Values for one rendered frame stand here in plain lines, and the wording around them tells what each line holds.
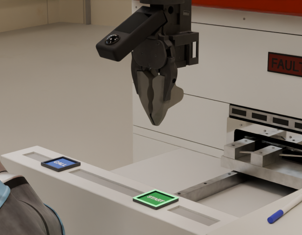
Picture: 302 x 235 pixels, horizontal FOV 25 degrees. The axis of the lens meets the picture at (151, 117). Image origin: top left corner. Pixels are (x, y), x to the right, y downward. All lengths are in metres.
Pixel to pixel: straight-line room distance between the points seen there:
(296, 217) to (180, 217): 0.18
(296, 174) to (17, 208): 0.83
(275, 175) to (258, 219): 0.48
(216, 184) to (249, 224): 0.51
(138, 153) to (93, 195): 0.84
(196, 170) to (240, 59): 0.30
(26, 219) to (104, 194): 0.35
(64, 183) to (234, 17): 0.68
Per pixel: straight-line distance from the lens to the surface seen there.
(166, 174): 1.70
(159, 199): 1.16
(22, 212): 0.87
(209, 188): 1.55
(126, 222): 1.16
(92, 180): 1.27
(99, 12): 10.70
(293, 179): 1.54
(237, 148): 1.63
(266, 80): 1.68
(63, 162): 1.35
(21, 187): 1.00
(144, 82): 1.10
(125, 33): 1.04
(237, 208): 1.51
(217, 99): 1.78
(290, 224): 1.09
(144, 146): 2.01
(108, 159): 4.35
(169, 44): 1.06
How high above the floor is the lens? 1.40
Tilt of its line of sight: 15 degrees down
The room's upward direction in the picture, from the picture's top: straight up
